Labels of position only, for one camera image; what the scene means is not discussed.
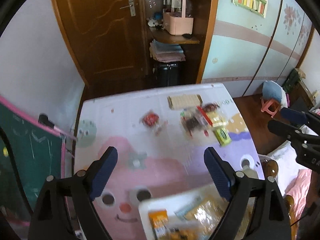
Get small red candy packet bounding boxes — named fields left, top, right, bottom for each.
left=139, top=110, right=168, bottom=136

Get blue white plush pillow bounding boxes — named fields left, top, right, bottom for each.
left=262, top=81, right=288, bottom=108

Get beige wafer packet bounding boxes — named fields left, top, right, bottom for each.
left=167, top=94, right=203, bottom=110

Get yellow biscuit clear bag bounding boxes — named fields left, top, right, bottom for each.
left=167, top=227, right=198, bottom=240

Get pink plastic stool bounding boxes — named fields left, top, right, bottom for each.
left=261, top=97, right=281, bottom=118

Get white plastic tray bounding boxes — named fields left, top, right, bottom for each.
left=138, top=183, right=229, bottom=239

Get dark brown snack bag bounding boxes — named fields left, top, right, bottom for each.
left=181, top=106, right=213, bottom=137

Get yellow puff snack bag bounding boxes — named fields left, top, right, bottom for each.
left=202, top=103, right=228, bottom=129

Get orange oats bar packet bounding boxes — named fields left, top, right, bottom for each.
left=148, top=210, right=169, bottom=239

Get white bed pillow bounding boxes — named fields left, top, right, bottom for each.
left=258, top=141, right=302, bottom=196

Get large yellow cake packet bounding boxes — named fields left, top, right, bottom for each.
left=175, top=195, right=229, bottom=235

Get folded towels stack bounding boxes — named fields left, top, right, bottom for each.
left=149, top=40, right=185, bottom=63

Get pink blanket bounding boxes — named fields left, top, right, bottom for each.
left=285, top=169, right=312, bottom=220

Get wooden shelf cabinet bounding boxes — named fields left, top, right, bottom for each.
left=142, top=0, right=218, bottom=87

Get brown wooden bedpost knob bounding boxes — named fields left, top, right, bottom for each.
left=263, top=159, right=279, bottom=178

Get brown wooden door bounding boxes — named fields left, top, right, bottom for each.
left=52, top=0, right=152, bottom=98

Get small green snack packet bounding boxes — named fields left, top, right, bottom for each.
left=214, top=127, right=232, bottom=146

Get pink storage basket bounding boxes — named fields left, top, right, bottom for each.
left=163, top=0, right=194, bottom=36

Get cartoon printed tablecloth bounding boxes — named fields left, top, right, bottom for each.
left=74, top=83, right=264, bottom=239

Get green chalkboard pink frame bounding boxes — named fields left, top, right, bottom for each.
left=1, top=98, right=66, bottom=226

